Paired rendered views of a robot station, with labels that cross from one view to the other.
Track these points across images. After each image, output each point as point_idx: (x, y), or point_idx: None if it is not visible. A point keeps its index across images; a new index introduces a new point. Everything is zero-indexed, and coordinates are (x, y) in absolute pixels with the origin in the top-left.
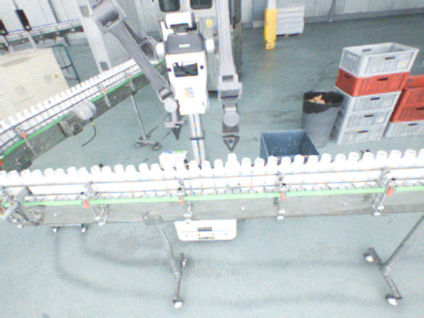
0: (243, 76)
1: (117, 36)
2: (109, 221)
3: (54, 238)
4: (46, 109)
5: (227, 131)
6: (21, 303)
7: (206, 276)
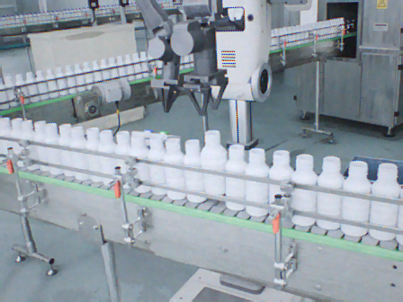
0: None
1: None
2: (40, 217)
3: (10, 270)
4: (65, 76)
5: (192, 75)
6: None
7: None
